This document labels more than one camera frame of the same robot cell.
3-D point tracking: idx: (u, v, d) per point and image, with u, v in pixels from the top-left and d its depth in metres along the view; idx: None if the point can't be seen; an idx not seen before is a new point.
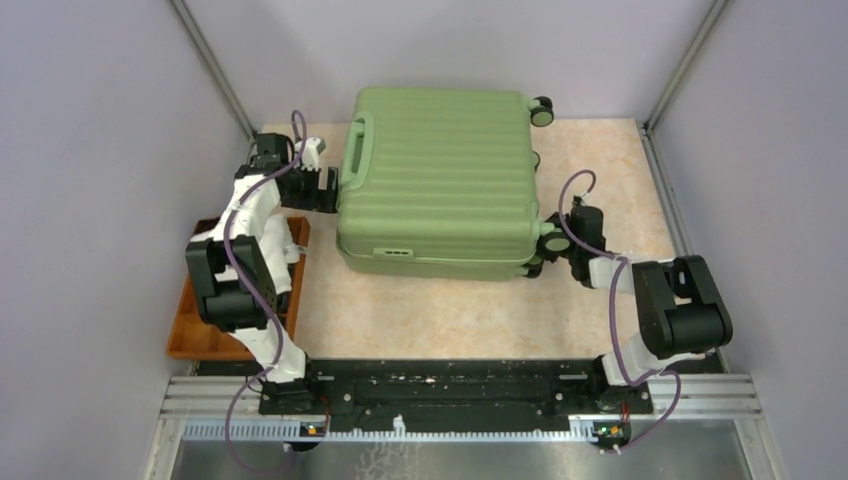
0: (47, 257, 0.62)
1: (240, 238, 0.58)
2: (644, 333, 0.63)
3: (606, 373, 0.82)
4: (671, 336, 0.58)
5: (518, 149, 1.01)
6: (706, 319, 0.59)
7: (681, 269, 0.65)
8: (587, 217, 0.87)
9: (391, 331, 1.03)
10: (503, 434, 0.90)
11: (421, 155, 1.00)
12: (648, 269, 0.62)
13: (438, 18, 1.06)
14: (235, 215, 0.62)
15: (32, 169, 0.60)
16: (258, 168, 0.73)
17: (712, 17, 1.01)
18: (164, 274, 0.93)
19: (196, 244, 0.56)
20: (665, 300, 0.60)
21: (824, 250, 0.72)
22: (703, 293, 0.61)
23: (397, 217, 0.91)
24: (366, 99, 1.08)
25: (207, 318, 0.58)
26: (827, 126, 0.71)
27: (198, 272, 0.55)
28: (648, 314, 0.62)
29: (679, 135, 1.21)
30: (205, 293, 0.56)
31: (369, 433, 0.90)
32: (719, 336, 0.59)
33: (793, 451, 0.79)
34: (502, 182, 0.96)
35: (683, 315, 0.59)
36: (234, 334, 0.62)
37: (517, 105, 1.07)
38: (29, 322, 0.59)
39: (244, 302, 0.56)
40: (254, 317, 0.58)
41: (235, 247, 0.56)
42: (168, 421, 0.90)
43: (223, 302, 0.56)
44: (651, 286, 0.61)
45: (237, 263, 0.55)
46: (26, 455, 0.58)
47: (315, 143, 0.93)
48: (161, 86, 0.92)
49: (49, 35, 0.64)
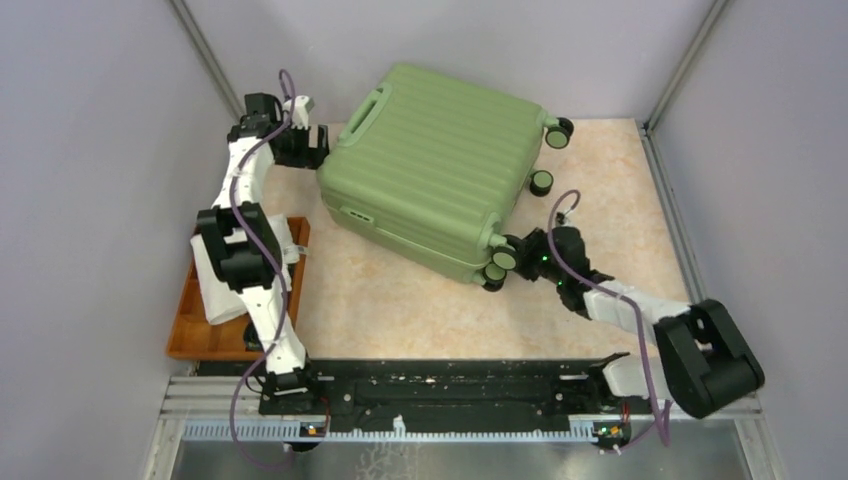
0: (48, 256, 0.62)
1: (246, 205, 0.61)
2: (673, 394, 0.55)
3: (609, 385, 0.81)
4: (710, 402, 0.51)
5: (518, 163, 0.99)
6: (739, 368, 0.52)
7: (698, 316, 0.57)
8: (568, 242, 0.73)
9: (391, 331, 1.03)
10: (503, 434, 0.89)
11: (418, 136, 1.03)
12: (668, 330, 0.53)
13: (439, 18, 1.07)
14: (236, 181, 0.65)
15: (33, 170, 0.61)
16: (249, 129, 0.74)
17: (712, 17, 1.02)
18: (164, 273, 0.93)
19: (206, 212, 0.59)
20: (696, 360, 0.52)
21: (824, 250, 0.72)
22: (730, 344, 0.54)
23: (362, 186, 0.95)
24: (396, 73, 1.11)
25: (222, 278, 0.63)
26: (826, 126, 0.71)
27: (211, 239, 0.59)
28: (675, 378, 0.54)
29: (679, 135, 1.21)
30: (219, 256, 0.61)
31: (369, 433, 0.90)
32: (757, 384, 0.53)
33: (793, 451, 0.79)
34: (477, 188, 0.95)
35: (718, 374, 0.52)
36: (240, 295, 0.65)
37: (531, 118, 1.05)
38: (30, 322, 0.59)
39: (256, 261, 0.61)
40: (265, 275, 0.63)
41: (243, 213, 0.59)
42: (168, 421, 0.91)
43: (236, 262, 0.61)
44: (677, 351, 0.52)
45: (247, 226, 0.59)
46: (28, 455, 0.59)
47: (303, 101, 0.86)
48: (161, 87, 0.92)
49: (50, 36, 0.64)
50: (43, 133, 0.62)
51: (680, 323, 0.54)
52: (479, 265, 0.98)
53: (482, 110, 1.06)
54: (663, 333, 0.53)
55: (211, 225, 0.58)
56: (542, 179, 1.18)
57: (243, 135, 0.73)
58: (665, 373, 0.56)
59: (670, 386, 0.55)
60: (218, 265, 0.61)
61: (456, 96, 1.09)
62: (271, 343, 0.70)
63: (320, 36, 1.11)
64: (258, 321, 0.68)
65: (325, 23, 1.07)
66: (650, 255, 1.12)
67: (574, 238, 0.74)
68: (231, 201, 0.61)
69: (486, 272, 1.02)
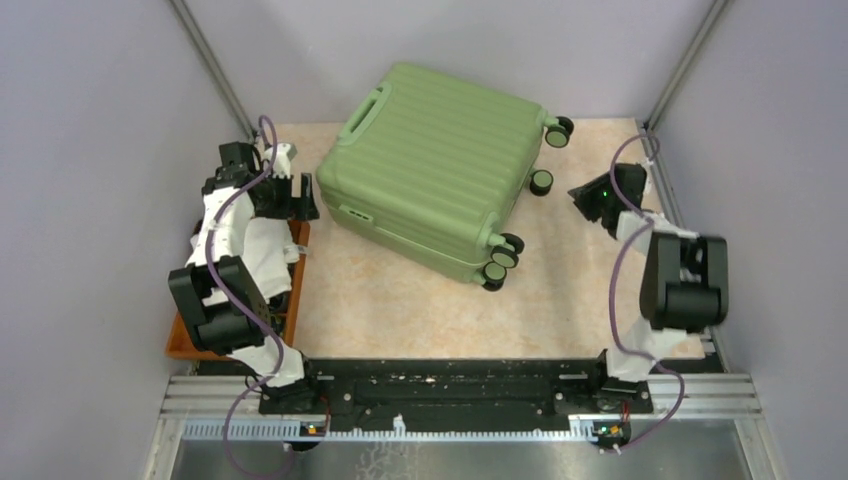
0: (47, 255, 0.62)
1: (224, 260, 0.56)
2: (643, 299, 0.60)
3: (607, 364, 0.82)
4: (664, 309, 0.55)
5: (517, 162, 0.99)
6: (706, 295, 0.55)
7: (699, 248, 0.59)
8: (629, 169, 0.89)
9: (391, 331, 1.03)
10: (503, 433, 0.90)
11: (418, 135, 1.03)
12: (664, 238, 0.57)
13: (439, 17, 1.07)
14: (213, 234, 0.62)
15: (33, 170, 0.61)
16: (225, 181, 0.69)
17: (712, 16, 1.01)
18: (164, 273, 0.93)
19: (179, 271, 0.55)
20: (672, 270, 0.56)
21: (825, 249, 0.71)
22: (712, 277, 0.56)
23: (360, 183, 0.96)
24: (396, 73, 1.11)
25: (203, 345, 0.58)
26: (827, 125, 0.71)
27: (186, 301, 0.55)
28: (650, 282, 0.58)
29: (679, 135, 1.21)
30: (196, 322, 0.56)
31: (369, 433, 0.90)
32: (717, 318, 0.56)
33: (793, 451, 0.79)
34: (476, 187, 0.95)
35: (684, 289, 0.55)
36: (231, 354, 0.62)
37: (532, 118, 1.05)
38: (29, 320, 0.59)
39: (239, 323, 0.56)
40: (251, 336, 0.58)
41: (220, 270, 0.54)
42: (167, 420, 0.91)
43: (216, 326, 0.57)
44: (660, 253, 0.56)
45: (226, 288, 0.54)
46: (27, 454, 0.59)
47: (285, 148, 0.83)
48: (161, 86, 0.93)
49: (51, 36, 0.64)
50: (43, 132, 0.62)
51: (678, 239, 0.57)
52: (478, 262, 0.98)
53: (483, 110, 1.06)
54: (659, 238, 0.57)
55: (185, 286, 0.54)
56: (542, 179, 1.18)
57: (219, 188, 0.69)
58: (644, 279, 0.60)
59: (644, 290, 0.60)
60: (196, 331, 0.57)
61: (456, 96, 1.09)
62: (271, 375, 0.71)
63: (320, 36, 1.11)
64: (254, 364, 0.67)
65: (325, 23, 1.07)
66: None
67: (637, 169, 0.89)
68: (206, 257, 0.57)
69: (487, 271, 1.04)
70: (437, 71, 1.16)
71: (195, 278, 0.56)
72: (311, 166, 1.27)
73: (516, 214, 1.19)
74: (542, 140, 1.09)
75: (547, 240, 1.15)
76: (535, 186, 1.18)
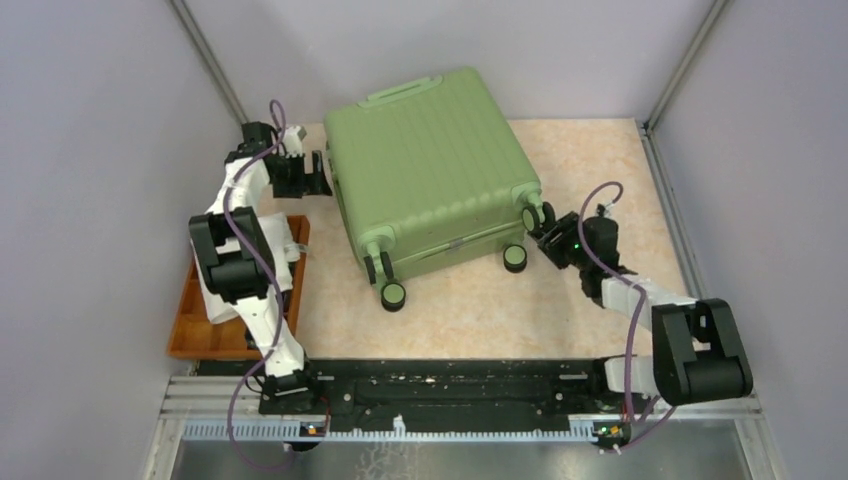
0: (48, 255, 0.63)
1: (239, 209, 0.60)
2: (658, 380, 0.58)
3: (606, 377, 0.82)
4: (687, 392, 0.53)
5: (453, 211, 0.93)
6: (724, 368, 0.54)
7: (702, 312, 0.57)
8: (601, 230, 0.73)
9: (391, 331, 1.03)
10: (503, 434, 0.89)
11: (412, 132, 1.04)
12: (668, 313, 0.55)
13: (439, 17, 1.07)
14: (231, 192, 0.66)
15: (33, 171, 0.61)
16: (246, 151, 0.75)
17: (712, 16, 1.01)
18: (164, 273, 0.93)
19: (197, 218, 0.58)
20: (686, 351, 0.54)
21: (825, 249, 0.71)
22: (725, 345, 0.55)
23: (340, 140, 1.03)
24: (456, 75, 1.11)
25: (213, 289, 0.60)
26: (828, 124, 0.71)
27: (203, 245, 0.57)
28: (664, 362, 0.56)
29: (678, 135, 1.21)
30: (209, 263, 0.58)
31: (369, 433, 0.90)
32: (741, 391, 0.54)
33: (793, 452, 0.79)
34: (396, 202, 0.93)
35: (702, 367, 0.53)
36: (235, 305, 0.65)
37: (512, 179, 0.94)
38: (30, 319, 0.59)
39: (248, 268, 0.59)
40: (258, 283, 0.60)
41: (236, 217, 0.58)
42: (167, 421, 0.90)
43: (229, 268, 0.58)
44: (669, 332, 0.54)
45: (239, 231, 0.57)
46: (27, 454, 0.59)
47: (296, 131, 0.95)
48: (162, 88, 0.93)
49: (52, 38, 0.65)
50: (44, 133, 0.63)
51: (682, 311, 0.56)
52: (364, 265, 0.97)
53: (477, 149, 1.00)
54: (664, 315, 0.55)
55: (204, 230, 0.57)
56: (514, 254, 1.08)
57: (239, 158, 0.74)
58: (655, 358, 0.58)
59: (656, 369, 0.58)
60: (208, 274, 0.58)
61: (472, 114, 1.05)
62: (270, 350, 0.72)
63: (320, 38, 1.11)
64: (254, 331, 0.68)
65: (325, 23, 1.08)
66: (650, 255, 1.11)
67: (613, 229, 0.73)
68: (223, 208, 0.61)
69: (386, 289, 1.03)
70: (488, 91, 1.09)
71: (212, 226, 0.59)
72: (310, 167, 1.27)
73: None
74: (517, 210, 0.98)
75: None
76: (508, 264, 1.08)
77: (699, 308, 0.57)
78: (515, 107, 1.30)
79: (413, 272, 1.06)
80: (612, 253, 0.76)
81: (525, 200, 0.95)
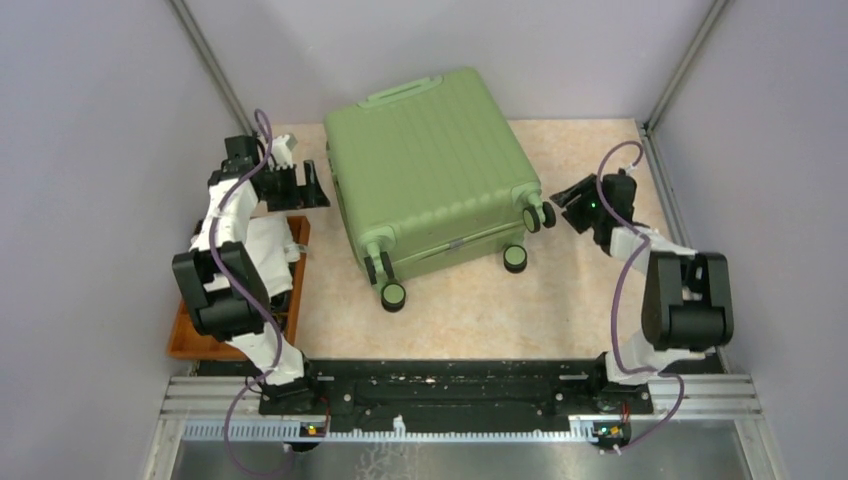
0: (48, 255, 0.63)
1: (226, 244, 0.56)
2: (646, 321, 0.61)
3: (606, 369, 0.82)
4: (668, 331, 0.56)
5: (452, 211, 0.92)
6: (709, 313, 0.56)
7: (699, 265, 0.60)
8: (619, 183, 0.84)
9: (391, 331, 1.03)
10: (503, 434, 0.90)
11: (412, 131, 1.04)
12: (665, 258, 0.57)
13: (439, 17, 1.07)
14: (217, 222, 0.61)
15: (34, 170, 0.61)
16: (229, 172, 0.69)
17: (712, 17, 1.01)
18: (163, 274, 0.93)
19: (182, 255, 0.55)
20: (674, 292, 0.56)
21: (825, 250, 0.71)
22: (713, 295, 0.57)
23: (340, 140, 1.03)
24: (457, 75, 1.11)
25: (204, 330, 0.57)
26: (827, 125, 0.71)
27: (190, 285, 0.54)
28: (654, 303, 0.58)
29: (678, 136, 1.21)
30: (199, 305, 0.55)
31: (369, 433, 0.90)
32: (720, 338, 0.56)
33: (793, 451, 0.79)
34: (396, 202, 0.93)
35: (687, 309, 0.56)
36: (230, 341, 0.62)
37: (513, 179, 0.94)
38: (30, 319, 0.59)
39: (240, 309, 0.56)
40: (251, 321, 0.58)
41: (222, 255, 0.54)
42: (168, 421, 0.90)
43: (219, 309, 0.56)
44: (662, 273, 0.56)
45: (227, 271, 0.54)
46: (27, 455, 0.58)
47: (285, 141, 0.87)
48: (162, 88, 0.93)
49: (52, 38, 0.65)
50: (44, 133, 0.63)
51: (678, 259, 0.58)
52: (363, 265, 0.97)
53: (477, 150, 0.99)
54: (659, 258, 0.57)
55: (189, 270, 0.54)
56: (515, 254, 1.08)
57: (222, 180, 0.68)
58: (647, 301, 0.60)
59: (646, 311, 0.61)
60: (198, 315, 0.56)
61: (472, 115, 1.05)
62: (270, 369, 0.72)
63: (320, 38, 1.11)
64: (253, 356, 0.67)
65: (325, 24, 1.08)
66: None
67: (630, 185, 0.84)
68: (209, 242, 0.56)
69: (386, 289, 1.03)
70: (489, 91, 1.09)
71: (198, 263, 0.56)
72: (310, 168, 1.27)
73: None
74: (518, 210, 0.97)
75: (547, 240, 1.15)
76: (508, 264, 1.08)
77: (695, 259, 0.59)
78: (514, 107, 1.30)
79: (412, 272, 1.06)
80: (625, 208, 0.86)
81: (525, 201, 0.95)
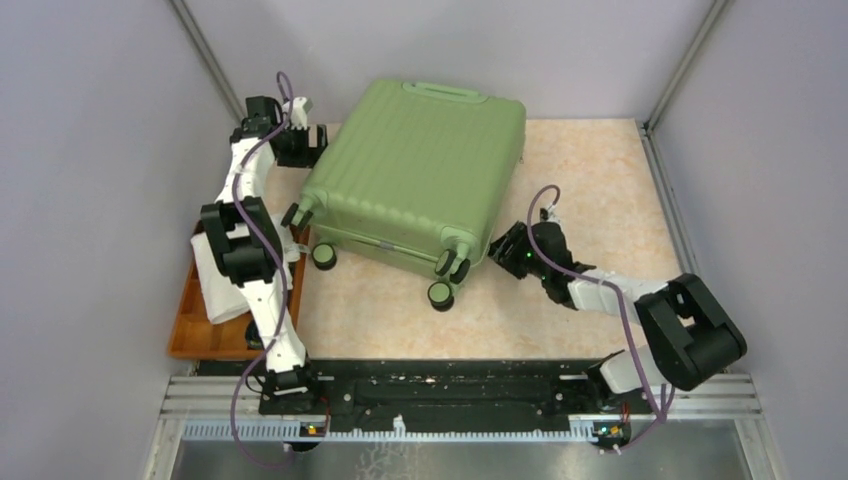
0: (48, 255, 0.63)
1: (249, 199, 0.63)
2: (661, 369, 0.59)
3: (608, 382, 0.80)
4: (696, 372, 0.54)
5: (384, 212, 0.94)
6: (718, 336, 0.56)
7: (678, 291, 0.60)
8: (547, 236, 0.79)
9: (391, 331, 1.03)
10: (503, 434, 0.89)
11: (424, 136, 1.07)
12: (651, 304, 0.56)
13: (439, 18, 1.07)
14: (239, 178, 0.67)
15: (32, 172, 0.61)
16: (250, 129, 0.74)
17: (712, 16, 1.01)
18: (163, 273, 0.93)
19: (209, 206, 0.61)
20: (681, 334, 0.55)
21: (826, 250, 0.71)
22: (710, 316, 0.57)
23: (365, 105, 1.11)
24: (500, 105, 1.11)
25: (224, 272, 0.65)
26: (827, 125, 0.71)
27: (215, 233, 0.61)
28: (663, 353, 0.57)
29: (678, 136, 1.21)
30: (222, 249, 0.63)
31: (369, 433, 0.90)
32: (738, 351, 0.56)
33: (794, 451, 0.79)
34: (356, 178, 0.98)
35: (698, 345, 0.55)
36: (241, 288, 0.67)
37: (451, 220, 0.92)
38: (30, 319, 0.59)
39: (258, 253, 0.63)
40: (266, 267, 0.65)
41: (246, 207, 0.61)
42: (168, 421, 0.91)
43: (241, 254, 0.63)
44: (660, 322, 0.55)
45: (250, 219, 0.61)
46: (27, 454, 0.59)
47: (302, 103, 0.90)
48: (161, 88, 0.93)
49: (50, 37, 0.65)
50: (44, 133, 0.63)
51: (662, 298, 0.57)
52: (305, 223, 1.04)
53: (453, 182, 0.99)
54: (650, 309, 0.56)
55: (215, 219, 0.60)
56: (439, 291, 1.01)
57: (245, 137, 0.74)
58: (652, 348, 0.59)
59: (656, 359, 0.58)
60: (221, 258, 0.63)
61: (484, 149, 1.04)
62: (272, 339, 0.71)
63: (321, 38, 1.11)
64: (258, 317, 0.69)
65: (325, 24, 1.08)
66: (650, 255, 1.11)
67: (557, 234, 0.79)
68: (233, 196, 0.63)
69: (318, 250, 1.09)
70: (512, 131, 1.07)
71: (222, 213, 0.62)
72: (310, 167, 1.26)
73: (516, 213, 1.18)
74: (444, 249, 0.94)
75: None
76: (435, 301, 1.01)
77: (672, 288, 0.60)
78: None
79: (354, 251, 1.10)
80: (566, 257, 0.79)
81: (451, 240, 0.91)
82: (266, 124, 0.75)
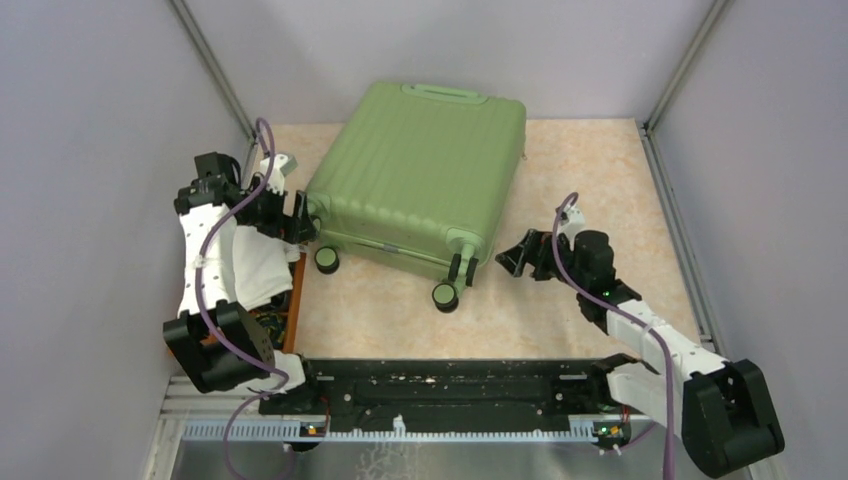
0: (49, 253, 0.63)
1: (221, 307, 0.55)
2: (684, 443, 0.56)
3: (610, 387, 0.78)
4: (725, 464, 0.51)
5: (388, 215, 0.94)
6: (757, 434, 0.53)
7: (730, 375, 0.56)
8: (595, 249, 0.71)
9: (391, 331, 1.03)
10: (503, 434, 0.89)
11: (425, 138, 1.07)
12: (702, 389, 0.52)
13: (438, 18, 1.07)
14: (202, 271, 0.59)
15: (33, 171, 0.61)
16: (201, 195, 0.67)
17: (712, 17, 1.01)
18: (164, 274, 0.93)
19: (173, 322, 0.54)
20: (723, 425, 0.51)
21: (825, 248, 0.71)
22: (759, 413, 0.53)
23: (364, 110, 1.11)
24: (496, 106, 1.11)
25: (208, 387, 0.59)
26: (826, 123, 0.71)
27: (186, 354, 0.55)
28: (695, 434, 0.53)
29: (678, 136, 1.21)
30: (199, 369, 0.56)
31: (369, 433, 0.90)
32: (773, 451, 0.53)
33: (792, 450, 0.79)
34: (359, 183, 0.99)
35: (735, 437, 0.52)
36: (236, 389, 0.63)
37: (456, 222, 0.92)
38: (31, 316, 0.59)
39: (242, 366, 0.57)
40: (254, 374, 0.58)
41: (217, 320, 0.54)
42: (168, 421, 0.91)
43: (221, 370, 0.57)
44: (706, 413, 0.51)
45: (224, 337, 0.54)
46: (26, 453, 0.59)
47: (283, 164, 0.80)
48: (161, 88, 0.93)
49: (51, 37, 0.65)
50: (44, 134, 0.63)
51: (714, 383, 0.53)
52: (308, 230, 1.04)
53: (456, 183, 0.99)
54: (699, 393, 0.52)
55: (181, 339, 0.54)
56: (442, 292, 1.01)
57: (195, 204, 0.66)
58: (684, 424, 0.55)
59: (683, 434, 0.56)
60: (202, 377, 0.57)
61: (486, 152, 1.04)
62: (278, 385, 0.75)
63: (321, 37, 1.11)
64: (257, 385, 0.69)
65: (325, 24, 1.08)
66: (650, 255, 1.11)
67: (607, 249, 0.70)
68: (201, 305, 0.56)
69: (318, 256, 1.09)
70: (513, 130, 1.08)
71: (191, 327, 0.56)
72: (310, 168, 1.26)
73: (516, 214, 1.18)
74: (450, 250, 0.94)
75: None
76: (438, 302, 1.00)
77: (726, 372, 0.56)
78: None
79: (356, 253, 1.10)
80: (608, 272, 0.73)
81: (457, 245, 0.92)
82: (221, 190, 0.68)
